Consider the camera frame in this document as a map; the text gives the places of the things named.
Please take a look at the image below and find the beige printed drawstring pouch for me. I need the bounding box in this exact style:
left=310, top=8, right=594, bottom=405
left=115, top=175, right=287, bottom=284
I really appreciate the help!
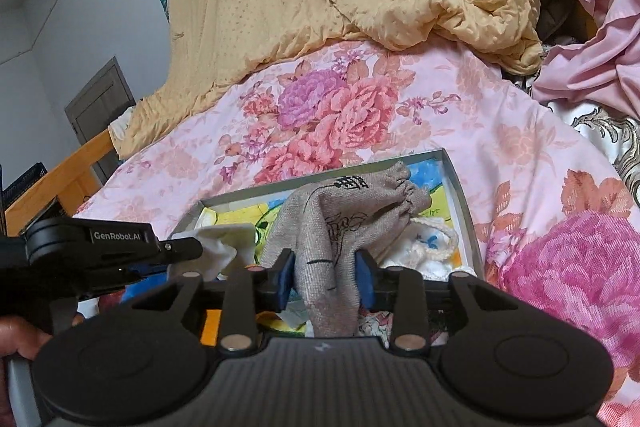
left=260, top=161, right=431, bottom=337

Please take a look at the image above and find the pink garment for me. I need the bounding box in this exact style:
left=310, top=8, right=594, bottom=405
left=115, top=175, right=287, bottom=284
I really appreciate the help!
left=532, top=0, right=639, bottom=118

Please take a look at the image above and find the pink floral bedspread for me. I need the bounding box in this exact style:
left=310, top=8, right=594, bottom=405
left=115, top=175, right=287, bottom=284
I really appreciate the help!
left=79, top=38, right=639, bottom=426

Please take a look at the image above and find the cartoon lined tray box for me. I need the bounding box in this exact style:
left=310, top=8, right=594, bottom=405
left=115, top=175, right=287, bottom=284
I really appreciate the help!
left=171, top=150, right=484, bottom=336

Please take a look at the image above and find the cartoon character sachet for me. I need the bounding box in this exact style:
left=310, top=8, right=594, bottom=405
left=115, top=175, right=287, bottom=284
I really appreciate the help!
left=358, top=308, right=394, bottom=341

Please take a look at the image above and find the person's left hand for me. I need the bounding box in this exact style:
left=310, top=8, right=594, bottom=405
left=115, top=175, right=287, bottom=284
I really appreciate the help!
left=0, top=313, right=87, bottom=360

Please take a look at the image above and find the light grey sock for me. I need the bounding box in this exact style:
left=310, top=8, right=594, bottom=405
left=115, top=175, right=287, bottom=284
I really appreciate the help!
left=167, top=223, right=256, bottom=282

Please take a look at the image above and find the white gold ornate sheet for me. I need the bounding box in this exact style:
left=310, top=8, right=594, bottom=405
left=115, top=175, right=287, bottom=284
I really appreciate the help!
left=540, top=89, right=639, bottom=204

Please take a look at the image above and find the white quilted baby cloth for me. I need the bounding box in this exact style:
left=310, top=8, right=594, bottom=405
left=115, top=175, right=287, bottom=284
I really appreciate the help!
left=376, top=217, right=476, bottom=282

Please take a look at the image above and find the grey door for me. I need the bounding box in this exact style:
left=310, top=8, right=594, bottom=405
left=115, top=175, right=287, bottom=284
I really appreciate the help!
left=63, top=56, right=138, bottom=186

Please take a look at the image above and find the orange box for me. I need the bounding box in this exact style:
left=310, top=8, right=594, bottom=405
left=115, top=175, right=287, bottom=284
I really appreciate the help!
left=201, top=310, right=221, bottom=347

